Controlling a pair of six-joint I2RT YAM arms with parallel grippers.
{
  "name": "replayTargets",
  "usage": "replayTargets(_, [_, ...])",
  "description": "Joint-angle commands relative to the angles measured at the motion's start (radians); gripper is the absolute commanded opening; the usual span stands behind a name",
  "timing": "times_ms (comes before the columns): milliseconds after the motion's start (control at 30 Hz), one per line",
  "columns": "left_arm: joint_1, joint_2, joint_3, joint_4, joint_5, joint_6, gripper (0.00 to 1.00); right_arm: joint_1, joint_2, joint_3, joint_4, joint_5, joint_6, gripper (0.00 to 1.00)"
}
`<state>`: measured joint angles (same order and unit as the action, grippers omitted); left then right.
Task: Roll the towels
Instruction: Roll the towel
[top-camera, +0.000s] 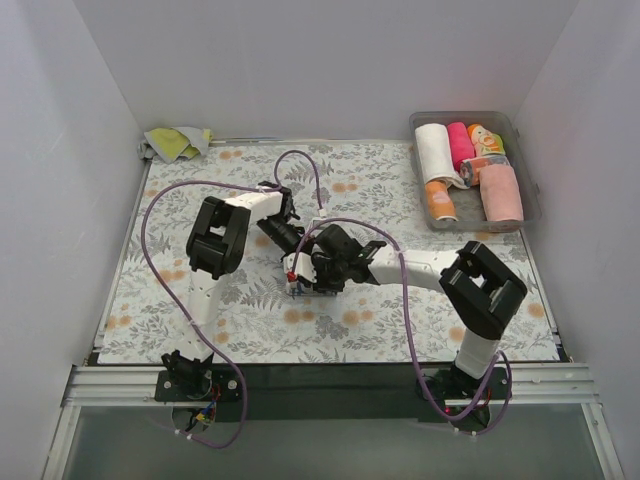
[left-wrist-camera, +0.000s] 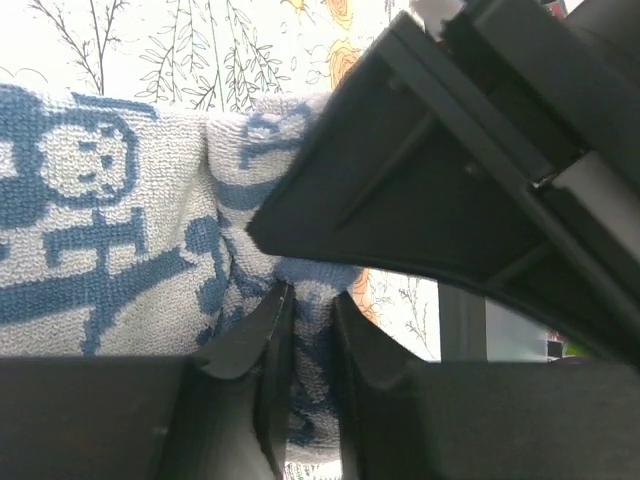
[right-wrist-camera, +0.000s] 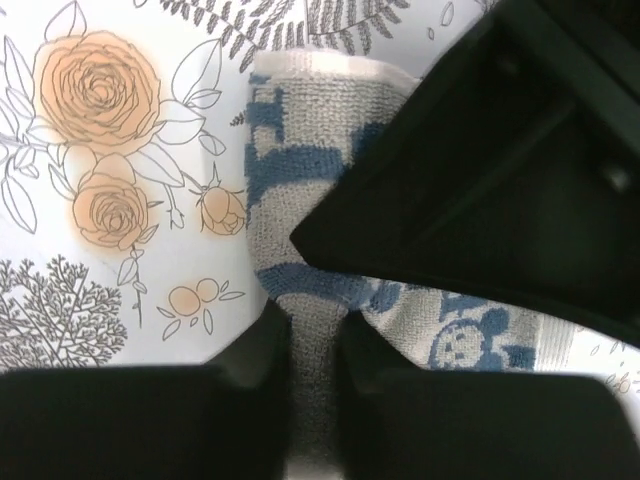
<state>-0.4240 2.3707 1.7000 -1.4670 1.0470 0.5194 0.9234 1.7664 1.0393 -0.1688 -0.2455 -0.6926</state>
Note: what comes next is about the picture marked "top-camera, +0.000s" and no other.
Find blue patterned towel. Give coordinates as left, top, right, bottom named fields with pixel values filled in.
left=286, top=280, right=333, bottom=298

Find yellow and grey cloths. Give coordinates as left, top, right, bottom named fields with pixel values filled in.
left=137, top=127, right=213, bottom=164

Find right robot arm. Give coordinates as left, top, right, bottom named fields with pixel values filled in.
left=308, top=219, right=528, bottom=398

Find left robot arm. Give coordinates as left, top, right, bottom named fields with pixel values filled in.
left=162, top=182, right=304, bottom=400

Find floral table mat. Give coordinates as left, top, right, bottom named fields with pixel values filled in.
left=97, top=142, right=561, bottom=365

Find white rolled towel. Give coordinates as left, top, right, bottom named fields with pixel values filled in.
left=414, top=123, right=467, bottom=189

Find clear plastic bin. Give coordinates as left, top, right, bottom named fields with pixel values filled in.
left=409, top=111, right=541, bottom=232

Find small patterned rolled towel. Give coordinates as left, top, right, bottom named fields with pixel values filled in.
left=459, top=155, right=509, bottom=187

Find hot pink rolled towel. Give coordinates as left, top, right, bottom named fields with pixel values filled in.
left=446, top=122, right=475, bottom=172

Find light pink rolled towel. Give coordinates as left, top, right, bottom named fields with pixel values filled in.
left=479, top=164, right=524, bottom=222

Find orange cartoon rolled towel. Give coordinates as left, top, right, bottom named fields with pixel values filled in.
left=467, top=124, right=506, bottom=157

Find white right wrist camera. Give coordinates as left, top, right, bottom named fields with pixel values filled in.
left=282, top=252, right=316, bottom=284

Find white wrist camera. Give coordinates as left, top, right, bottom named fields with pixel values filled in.
left=282, top=252, right=316, bottom=284
left=309, top=215, right=327, bottom=227

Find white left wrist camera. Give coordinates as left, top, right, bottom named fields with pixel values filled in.
left=309, top=215, right=327, bottom=227

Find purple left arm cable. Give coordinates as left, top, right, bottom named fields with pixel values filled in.
left=140, top=149, right=329, bottom=449

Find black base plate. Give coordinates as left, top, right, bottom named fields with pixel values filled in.
left=154, top=364, right=513, bottom=424

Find aluminium frame rail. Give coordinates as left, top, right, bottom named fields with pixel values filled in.
left=63, top=362, right=599, bottom=406

